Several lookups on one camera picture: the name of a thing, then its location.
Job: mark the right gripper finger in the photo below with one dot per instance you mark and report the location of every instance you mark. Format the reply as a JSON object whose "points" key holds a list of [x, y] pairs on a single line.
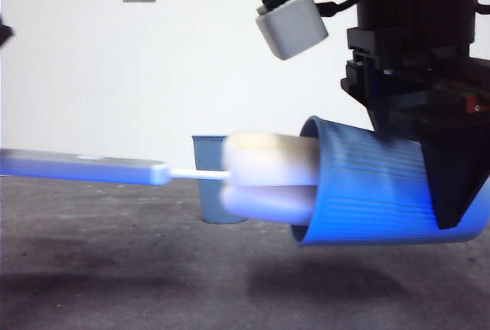
{"points": [[455, 169], [398, 127]]}

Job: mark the blue ribbed plastic cup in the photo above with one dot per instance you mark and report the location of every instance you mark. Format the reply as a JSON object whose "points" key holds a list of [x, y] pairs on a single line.
{"points": [[208, 157], [363, 192]]}

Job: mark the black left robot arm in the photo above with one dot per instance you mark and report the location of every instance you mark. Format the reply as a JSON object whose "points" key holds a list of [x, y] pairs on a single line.
{"points": [[4, 35]]}

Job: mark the pale grey camera box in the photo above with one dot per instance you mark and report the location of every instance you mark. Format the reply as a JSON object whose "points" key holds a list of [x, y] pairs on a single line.
{"points": [[291, 27]]}

